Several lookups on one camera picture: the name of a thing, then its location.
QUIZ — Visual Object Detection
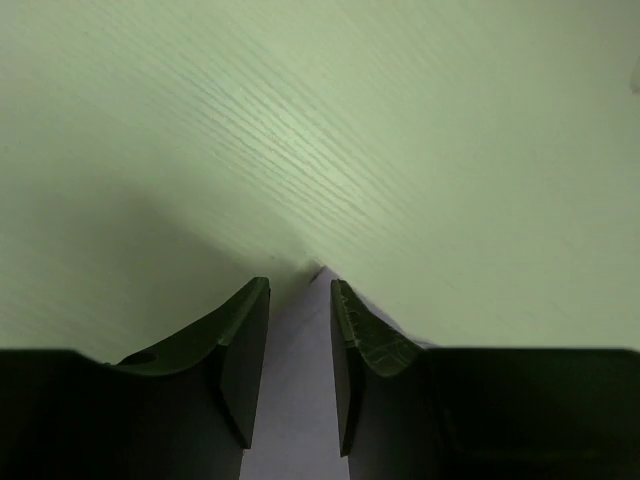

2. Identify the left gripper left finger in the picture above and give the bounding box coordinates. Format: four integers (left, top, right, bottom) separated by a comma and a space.
1, 277, 270, 479

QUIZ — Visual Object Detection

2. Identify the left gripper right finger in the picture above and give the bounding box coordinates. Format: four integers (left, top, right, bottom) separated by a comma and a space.
331, 280, 639, 479

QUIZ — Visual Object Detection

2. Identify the purple t shirt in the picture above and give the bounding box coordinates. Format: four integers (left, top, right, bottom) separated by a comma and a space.
240, 267, 350, 479

